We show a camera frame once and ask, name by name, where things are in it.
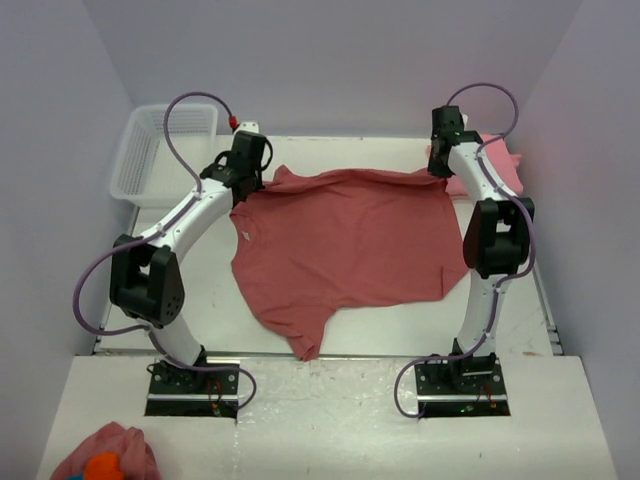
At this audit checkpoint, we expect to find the red polo t shirt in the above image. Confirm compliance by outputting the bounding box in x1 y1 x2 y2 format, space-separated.
230 167 468 361

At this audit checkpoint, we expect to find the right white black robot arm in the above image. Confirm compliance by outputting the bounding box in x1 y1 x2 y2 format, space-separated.
428 105 535 363

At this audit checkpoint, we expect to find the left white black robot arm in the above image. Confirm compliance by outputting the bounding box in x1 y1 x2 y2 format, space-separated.
109 123 273 371

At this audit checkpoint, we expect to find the folded pink t shirt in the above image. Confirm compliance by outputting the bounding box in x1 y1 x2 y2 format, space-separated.
446 134 523 201

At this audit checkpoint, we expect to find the white plastic basket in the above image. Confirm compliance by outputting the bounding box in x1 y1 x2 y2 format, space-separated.
110 103 218 208

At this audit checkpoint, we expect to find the crumpled red cloth pile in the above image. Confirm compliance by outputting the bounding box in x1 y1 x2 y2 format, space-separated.
50 422 162 480

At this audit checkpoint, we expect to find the orange blue toy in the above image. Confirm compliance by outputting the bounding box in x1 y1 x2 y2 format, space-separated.
82 452 125 480

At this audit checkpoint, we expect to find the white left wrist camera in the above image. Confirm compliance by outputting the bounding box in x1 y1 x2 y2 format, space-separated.
228 115 260 134

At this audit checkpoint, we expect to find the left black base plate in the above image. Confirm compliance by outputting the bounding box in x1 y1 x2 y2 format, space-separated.
144 360 239 420

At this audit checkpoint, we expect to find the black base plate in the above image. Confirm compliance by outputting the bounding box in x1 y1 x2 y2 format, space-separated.
144 360 239 420
414 354 511 419

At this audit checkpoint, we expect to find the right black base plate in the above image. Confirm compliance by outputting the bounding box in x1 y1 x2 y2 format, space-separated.
414 354 511 419

